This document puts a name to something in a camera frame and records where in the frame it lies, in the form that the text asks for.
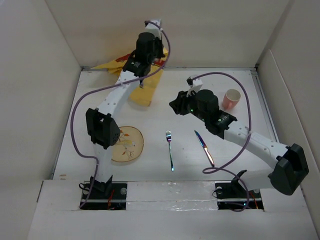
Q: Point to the yellow vehicle print cloth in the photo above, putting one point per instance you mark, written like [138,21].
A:
[141,95]

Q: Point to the beige bird pattern plate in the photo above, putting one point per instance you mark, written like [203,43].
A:
[129,146]

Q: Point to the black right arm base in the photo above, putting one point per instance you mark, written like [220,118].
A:
[231,195]

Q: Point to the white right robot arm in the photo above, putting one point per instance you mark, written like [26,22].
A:
[288,163]

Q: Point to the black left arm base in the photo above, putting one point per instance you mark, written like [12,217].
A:
[110,195]

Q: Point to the iridescent metal fork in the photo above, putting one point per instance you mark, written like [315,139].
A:
[169,139]

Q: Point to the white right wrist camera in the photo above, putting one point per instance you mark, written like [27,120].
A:
[195,84]

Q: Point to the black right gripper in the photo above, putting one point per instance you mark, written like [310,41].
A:
[178,104]

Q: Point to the pink cup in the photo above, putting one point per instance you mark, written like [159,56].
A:
[231,99]

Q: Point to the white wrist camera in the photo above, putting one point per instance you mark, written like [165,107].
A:
[195,84]
[153,26]

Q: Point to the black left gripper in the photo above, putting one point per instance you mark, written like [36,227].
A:
[156,41]

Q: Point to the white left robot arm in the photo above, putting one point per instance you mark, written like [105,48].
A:
[101,121]

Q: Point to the iridescent metal knife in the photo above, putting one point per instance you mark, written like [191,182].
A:
[205,148]

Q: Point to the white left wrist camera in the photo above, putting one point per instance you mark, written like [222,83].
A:
[153,26]

